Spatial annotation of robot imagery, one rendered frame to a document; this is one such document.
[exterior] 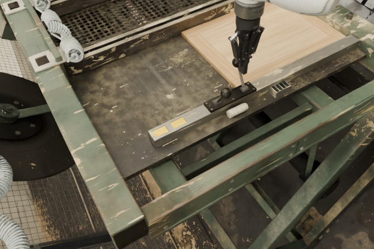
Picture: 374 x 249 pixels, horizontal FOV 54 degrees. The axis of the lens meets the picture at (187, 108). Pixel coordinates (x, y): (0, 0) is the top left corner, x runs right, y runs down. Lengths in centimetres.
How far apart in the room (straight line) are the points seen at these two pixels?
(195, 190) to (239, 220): 210
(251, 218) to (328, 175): 137
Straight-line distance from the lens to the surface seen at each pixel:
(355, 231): 270
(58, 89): 138
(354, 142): 178
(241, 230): 318
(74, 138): 120
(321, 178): 185
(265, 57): 155
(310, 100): 148
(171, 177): 122
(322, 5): 100
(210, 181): 111
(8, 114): 190
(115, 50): 156
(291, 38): 166
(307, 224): 282
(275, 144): 120
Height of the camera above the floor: 244
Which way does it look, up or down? 44 degrees down
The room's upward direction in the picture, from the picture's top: 85 degrees counter-clockwise
